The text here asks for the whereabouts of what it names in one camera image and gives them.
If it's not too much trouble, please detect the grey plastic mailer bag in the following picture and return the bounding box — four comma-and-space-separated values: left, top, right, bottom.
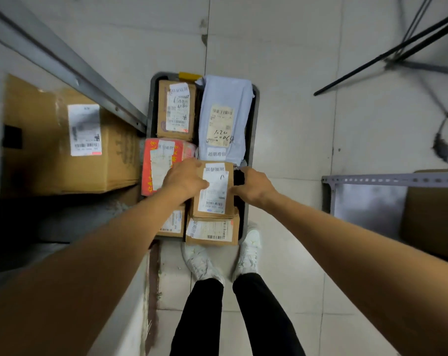
195, 75, 255, 167

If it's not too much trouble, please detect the brown cardboard sheet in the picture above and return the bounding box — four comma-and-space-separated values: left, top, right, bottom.
400, 168, 448, 260

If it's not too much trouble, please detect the white left shoe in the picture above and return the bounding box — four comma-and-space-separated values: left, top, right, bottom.
181, 242, 225, 286

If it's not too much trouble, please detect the person's left leg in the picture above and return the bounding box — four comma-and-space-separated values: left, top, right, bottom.
170, 277, 224, 356

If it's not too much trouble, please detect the labelled cardboard box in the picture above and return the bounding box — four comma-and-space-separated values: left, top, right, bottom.
3, 74, 141, 195

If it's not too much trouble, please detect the low grey metal rack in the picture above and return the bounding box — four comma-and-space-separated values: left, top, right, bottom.
322, 172, 448, 264

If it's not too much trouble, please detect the person's leg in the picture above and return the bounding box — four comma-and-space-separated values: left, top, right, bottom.
232, 273, 306, 356
170, 277, 224, 356

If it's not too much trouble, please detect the person's right hand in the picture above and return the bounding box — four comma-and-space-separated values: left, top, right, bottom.
229, 166, 278, 211

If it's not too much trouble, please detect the white right shoe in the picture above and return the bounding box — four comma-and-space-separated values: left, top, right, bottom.
231, 228, 262, 282

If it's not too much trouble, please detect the black light stand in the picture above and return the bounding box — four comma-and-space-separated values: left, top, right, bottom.
314, 0, 448, 97

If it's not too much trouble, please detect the cardboard box with black handwriting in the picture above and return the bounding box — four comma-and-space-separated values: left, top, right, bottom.
185, 213, 241, 246

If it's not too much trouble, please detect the grey metal shelf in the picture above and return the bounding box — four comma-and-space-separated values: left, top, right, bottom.
0, 0, 150, 356

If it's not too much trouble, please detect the red parcel box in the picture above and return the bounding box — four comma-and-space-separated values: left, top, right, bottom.
141, 138, 197, 197

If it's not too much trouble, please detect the box with handwritten label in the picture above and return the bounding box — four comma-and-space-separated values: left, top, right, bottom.
191, 162, 235, 219

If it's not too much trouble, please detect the person's left forearm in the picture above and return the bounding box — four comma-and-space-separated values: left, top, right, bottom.
0, 188, 191, 356

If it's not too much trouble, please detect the person's right leg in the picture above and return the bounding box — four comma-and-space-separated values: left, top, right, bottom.
232, 273, 306, 356

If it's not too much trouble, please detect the small cardboard box white label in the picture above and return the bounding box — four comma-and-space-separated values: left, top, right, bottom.
158, 205, 186, 238

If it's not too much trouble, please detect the person's left hand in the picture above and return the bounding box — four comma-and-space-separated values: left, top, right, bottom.
161, 158, 210, 203

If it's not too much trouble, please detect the black cable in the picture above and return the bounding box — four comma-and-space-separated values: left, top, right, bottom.
433, 96, 448, 164

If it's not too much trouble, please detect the small dark taped box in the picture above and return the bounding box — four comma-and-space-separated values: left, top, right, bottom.
157, 80, 198, 142

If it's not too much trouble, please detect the person's right forearm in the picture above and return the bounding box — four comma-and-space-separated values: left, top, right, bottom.
262, 190, 448, 356

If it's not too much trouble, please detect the white shoe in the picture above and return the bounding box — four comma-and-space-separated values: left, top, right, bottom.
231, 228, 262, 282
181, 242, 225, 286

